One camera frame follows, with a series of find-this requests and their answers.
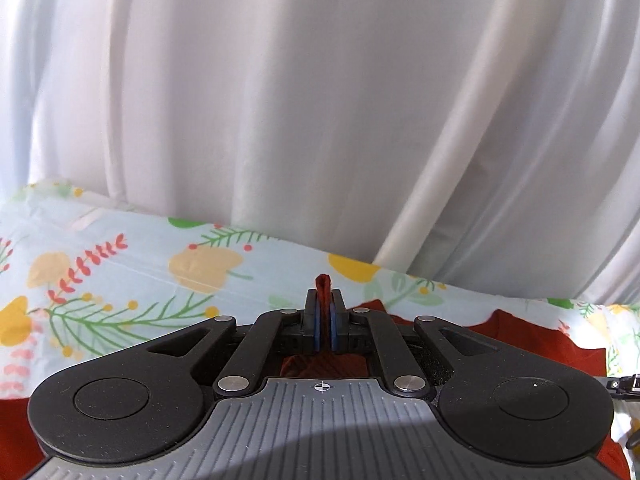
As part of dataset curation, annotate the white curtain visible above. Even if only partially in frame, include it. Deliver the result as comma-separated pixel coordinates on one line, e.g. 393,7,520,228
1,0,639,304

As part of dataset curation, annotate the red knit garment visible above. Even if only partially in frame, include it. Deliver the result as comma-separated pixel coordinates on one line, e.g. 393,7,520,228
1,275,639,479

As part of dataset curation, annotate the floral light blue bedsheet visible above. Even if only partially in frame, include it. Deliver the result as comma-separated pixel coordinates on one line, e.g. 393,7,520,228
1,182,639,400

